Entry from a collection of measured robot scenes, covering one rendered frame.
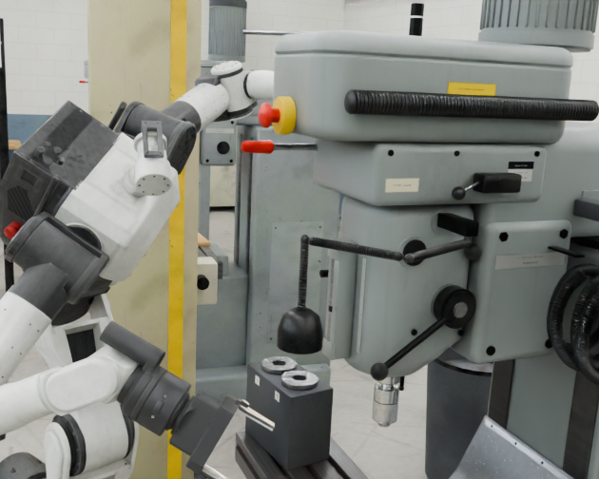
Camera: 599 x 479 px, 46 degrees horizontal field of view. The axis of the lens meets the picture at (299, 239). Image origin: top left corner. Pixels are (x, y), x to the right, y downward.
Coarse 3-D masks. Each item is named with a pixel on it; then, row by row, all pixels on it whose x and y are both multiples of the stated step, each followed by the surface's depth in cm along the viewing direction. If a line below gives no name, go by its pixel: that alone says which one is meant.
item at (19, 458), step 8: (8, 456) 199; (16, 456) 198; (24, 456) 199; (32, 456) 200; (0, 464) 197; (8, 464) 196; (16, 464) 195; (24, 464) 195; (32, 464) 195; (40, 464) 196; (0, 472) 195; (8, 472) 193; (16, 472) 192; (24, 472) 191; (32, 472) 191; (40, 472) 191
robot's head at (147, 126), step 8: (144, 128) 133; (152, 128) 134; (160, 128) 134; (136, 136) 135; (144, 136) 132; (160, 136) 133; (144, 144) 131; (160, 144) 132; (144, 152) 130; (152, 152) 130; (160, 152) 130
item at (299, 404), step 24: (264, 360) 181; (288, 360) 181; (264, 384) 174; (288, 384) 168; (312, 384) 168; (264, 408) 175; (288, 408) 165; (312, 408) 167; (264, 432) 176; (288, 432) 166; (312, 432) 169; (288, 456) 167; (312, 456) 171
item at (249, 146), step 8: (248, 144) 122; (256, 144) 122; (264, 144) 123; (272, 144) 123; (280, 144) 125; (288, 144) 125; (296, 144) 126; (304, 144) 126; (312, 144) 127; (248, 152) 123; (256, 152) 123; (264, 152) 123
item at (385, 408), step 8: (376, 392) 132; (376, 400) 132; (384, 400) 131; (392, 400) 131; (376, 408) 133; (384, 408) 132; (392, 408) 132; (376, 416) 133; (384, 416) 132; (392, 416) 132
